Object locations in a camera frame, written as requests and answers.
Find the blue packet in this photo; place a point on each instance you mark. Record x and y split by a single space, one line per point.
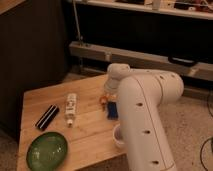
112 110

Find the clear plastic bottle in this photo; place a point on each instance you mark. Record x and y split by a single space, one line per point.
70 108

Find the green glass bowl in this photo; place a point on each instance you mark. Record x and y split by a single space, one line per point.
47 152

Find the orange pepper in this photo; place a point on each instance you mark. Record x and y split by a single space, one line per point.
104 101

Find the grey metal case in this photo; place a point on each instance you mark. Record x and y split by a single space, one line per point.
138 59

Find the black rectangular box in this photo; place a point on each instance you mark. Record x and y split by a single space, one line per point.
47 117

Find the white cup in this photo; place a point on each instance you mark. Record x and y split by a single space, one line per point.
117 137

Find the white shelf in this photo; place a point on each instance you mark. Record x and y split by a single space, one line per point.
145 8

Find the dark cabinet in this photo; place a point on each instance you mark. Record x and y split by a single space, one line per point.
33 54

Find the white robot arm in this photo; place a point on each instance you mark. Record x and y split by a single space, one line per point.
139 92

